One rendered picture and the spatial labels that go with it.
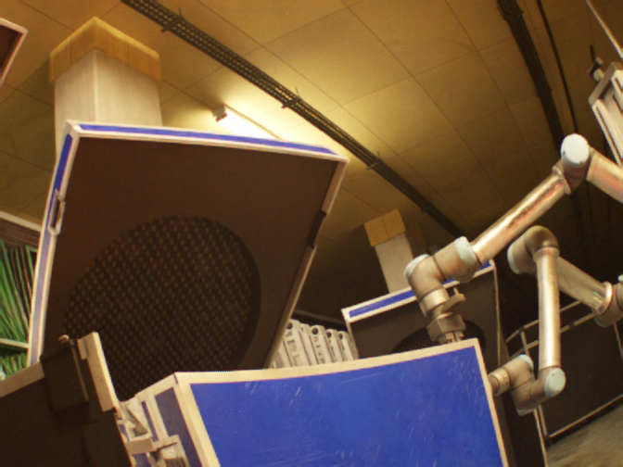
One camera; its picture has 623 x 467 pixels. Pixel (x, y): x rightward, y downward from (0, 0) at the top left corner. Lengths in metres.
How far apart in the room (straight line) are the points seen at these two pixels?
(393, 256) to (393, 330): 3.19
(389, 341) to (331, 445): 3.02
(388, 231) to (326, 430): 6.19
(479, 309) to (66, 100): 2.86
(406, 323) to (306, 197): 2.16
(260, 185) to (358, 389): 0.87
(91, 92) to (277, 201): 1.44
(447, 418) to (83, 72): 2.53
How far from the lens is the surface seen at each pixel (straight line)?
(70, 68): 3.76
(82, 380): 1.08
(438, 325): 2.16
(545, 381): 2.28
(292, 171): 2.41
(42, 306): 2.11
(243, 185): 2.32
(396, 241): 7.70
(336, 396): 1.67
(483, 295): 4.63
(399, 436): 1.77
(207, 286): 2.48
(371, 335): 4.52
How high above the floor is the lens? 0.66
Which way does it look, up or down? 20 degrees up
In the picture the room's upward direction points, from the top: 18 degrees counter-clockwise
